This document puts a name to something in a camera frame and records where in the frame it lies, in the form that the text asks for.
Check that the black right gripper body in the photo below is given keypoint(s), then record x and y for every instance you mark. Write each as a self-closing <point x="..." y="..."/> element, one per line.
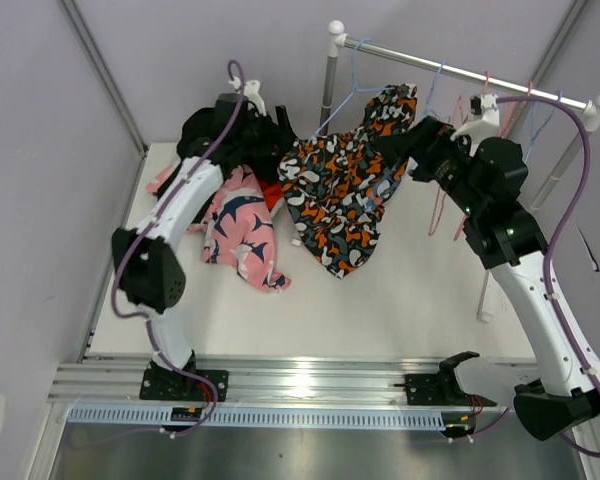
<point x="446" y="148"/>

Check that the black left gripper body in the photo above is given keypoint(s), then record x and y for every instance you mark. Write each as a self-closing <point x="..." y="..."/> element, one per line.
<point x="258" y="140"/>

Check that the orange shorts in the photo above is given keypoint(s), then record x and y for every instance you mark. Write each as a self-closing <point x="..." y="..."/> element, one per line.
<point x="272" y="195"/>

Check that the camouflage patterned shorts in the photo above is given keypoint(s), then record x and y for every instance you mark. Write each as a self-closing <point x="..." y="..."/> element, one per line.
<point x="336" y="186"/>

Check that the pink patterned shorts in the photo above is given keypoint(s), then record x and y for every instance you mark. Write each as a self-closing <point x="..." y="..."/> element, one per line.
<point x="240" y="225"/>

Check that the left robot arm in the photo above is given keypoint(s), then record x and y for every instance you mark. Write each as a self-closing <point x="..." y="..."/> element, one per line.
<point x="225" y="152"/>

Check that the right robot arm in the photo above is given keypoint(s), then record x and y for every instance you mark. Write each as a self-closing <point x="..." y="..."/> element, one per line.
<point x="485" y="182"/>

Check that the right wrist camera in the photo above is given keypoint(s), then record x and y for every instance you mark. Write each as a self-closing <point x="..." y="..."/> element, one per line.
<point x="484" y="119"/>

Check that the silver clothes rack rail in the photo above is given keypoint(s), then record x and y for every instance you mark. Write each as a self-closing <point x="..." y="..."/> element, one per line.
<point x="589" y="110"/>

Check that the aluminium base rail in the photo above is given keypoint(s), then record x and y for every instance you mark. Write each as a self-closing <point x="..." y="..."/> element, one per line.
<point x="312" y="382"/>

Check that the white cable duct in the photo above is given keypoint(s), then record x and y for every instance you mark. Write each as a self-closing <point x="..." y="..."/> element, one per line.
<point x="269" y="417"/>

